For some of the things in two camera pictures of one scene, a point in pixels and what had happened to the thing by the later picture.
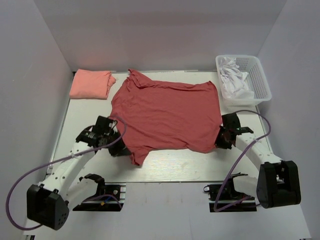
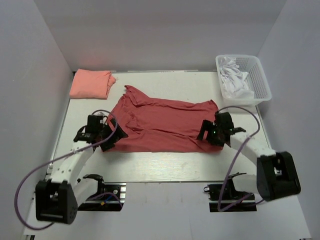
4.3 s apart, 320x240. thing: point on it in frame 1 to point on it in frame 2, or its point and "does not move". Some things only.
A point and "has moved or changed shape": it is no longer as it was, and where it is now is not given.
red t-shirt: [183, 116] has moved or changed shape
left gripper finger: [119, 149] to [118, 134]
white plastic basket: [242, 80] does not move
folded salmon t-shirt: [91, 84] does not move
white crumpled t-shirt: [233, 79] does not move
